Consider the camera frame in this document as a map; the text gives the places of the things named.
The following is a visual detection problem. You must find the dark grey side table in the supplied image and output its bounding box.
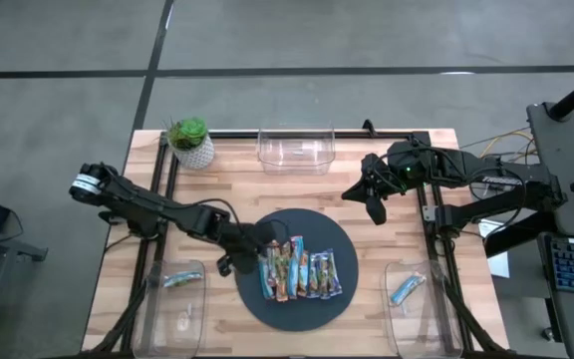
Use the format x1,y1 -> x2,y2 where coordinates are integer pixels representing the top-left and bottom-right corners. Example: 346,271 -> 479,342
525,101 -> 574,359

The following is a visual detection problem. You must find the black diagonal stand beam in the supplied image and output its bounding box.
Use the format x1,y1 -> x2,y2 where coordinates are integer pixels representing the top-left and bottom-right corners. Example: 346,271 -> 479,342
483,208 -> 560,259

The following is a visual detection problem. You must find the granola bar dark-blue-ended wrapper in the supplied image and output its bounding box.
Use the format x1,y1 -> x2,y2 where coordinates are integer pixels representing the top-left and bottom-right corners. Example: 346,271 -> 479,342
275,241 -> 288,273
318,251 -> 331,300
326,247 -> 344,298

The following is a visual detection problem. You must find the clear plastic bin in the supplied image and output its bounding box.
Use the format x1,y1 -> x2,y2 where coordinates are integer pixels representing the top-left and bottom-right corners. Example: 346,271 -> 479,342
256,124 -> 337,177
132,258 -> 208,359
384,258 -> 465,359

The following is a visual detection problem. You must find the grey metal stand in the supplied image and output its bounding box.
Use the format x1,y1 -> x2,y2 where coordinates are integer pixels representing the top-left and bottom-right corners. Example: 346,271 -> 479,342
0,223 -> 49,359

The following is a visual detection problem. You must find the round dark blue woven placemat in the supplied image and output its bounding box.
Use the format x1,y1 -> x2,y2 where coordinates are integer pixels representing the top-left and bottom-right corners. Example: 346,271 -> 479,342
234,207 -> 361,333

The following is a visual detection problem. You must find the small black clamp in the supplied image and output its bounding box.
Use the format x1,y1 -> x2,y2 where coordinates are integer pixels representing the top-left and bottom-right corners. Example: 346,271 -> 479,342
360,118 -> 381,139

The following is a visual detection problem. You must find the white paper sheet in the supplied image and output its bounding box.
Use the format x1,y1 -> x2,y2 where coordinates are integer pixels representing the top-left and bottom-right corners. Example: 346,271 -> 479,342
478,218 -> 511,279

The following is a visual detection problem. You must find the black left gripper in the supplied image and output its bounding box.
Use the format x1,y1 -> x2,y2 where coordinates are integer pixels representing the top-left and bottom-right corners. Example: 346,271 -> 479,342
214,211 -> 278,275

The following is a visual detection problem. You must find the yellow cable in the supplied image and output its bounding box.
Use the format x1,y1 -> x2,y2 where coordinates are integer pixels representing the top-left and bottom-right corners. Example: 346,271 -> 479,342
478,130 -> 535,161

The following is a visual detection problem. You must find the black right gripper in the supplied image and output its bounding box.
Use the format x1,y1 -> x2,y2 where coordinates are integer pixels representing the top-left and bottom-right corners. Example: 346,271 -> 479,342
341,140 -> 426,226

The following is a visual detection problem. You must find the potted succulent white patterned pot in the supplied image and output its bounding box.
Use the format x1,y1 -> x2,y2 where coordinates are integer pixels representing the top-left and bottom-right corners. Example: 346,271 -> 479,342
165,117 -> 216,171

